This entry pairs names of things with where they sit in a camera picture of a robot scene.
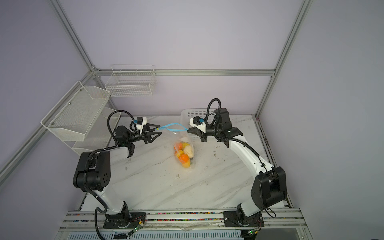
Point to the white garlic bulb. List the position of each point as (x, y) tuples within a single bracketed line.
[(189, 151)]

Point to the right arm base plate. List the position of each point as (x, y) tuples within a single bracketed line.
[(238, 219)]

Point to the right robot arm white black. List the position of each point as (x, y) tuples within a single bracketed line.
[(270, 184)]

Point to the lower white mesh shelf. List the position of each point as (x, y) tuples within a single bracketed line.
[(98, 136)]

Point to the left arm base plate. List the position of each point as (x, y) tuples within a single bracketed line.
[(123, 221)]

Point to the orange tangerine back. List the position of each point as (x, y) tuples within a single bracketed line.
[(178, 146)]

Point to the white mesh shelf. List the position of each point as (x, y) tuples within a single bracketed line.
[(72, 118), (98, 136)]

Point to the white wire wall basket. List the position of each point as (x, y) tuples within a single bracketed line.
[(132, 81)]

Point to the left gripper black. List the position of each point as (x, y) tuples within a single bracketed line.
[(148, 137)]

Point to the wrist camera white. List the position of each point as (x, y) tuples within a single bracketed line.
[(139, 123), (199, 123)]

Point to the round yellow fruit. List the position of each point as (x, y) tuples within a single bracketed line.
[(186, 165)]

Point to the orange tangerine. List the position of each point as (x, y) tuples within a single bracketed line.
[(183, 158), (178, 146)]

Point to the upper white mesh shelf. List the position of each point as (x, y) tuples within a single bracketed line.
[(72, 118)]

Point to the white plastic perforated basket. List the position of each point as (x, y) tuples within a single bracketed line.
[(188, 114)]

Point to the aluminium front rail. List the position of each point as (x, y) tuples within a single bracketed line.
[(184, 220)]

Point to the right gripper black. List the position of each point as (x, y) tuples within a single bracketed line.
[(203, 138)]

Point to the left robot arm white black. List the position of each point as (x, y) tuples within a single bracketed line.
[(93, 172)]

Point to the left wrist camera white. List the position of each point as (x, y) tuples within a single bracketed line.
[(139, 123)]

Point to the clear zip top bag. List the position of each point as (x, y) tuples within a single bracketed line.
[(175, 133)]

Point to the small yellow lemon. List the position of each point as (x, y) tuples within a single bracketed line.
[(178, 153)]

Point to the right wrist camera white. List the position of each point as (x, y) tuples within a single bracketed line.
[(199, 123)]

